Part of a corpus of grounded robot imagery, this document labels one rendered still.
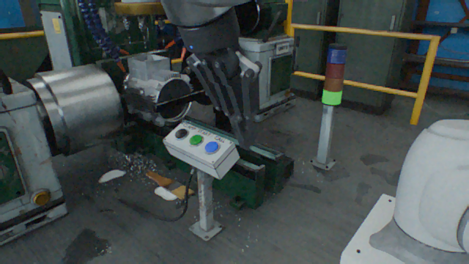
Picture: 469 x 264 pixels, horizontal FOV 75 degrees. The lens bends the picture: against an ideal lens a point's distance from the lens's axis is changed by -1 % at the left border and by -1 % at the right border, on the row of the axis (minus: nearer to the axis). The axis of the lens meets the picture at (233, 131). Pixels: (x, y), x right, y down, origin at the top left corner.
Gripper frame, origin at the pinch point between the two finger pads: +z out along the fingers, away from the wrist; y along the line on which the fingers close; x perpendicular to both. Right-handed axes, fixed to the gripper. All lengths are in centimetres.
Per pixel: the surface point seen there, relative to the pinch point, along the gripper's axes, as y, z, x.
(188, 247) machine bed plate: 15.6, 32.4, 15.6
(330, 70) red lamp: 10, 23, -49
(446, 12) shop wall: 57, 216, -479
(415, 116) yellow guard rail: 17, 172, -201
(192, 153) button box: 15.1, 10.3, 3.2
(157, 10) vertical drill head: 59, -3, -31
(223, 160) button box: 8.5, 11.6, 1.0
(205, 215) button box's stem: 15.9, 29.5, 7.5
